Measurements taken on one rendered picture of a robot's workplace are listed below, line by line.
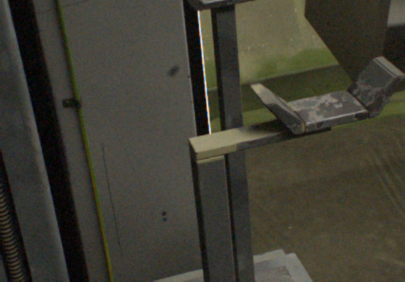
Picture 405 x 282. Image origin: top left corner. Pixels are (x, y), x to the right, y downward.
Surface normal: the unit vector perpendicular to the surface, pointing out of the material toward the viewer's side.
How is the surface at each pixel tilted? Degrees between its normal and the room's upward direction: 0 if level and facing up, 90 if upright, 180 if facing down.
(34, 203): 90
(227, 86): 90
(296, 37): 57
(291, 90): 90
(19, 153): 90
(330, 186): 0
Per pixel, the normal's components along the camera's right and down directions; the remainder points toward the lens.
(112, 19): 0.27, 0.46
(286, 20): 0.18, -0.09
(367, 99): -0.74, -0.46
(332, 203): -0.09, -0.87
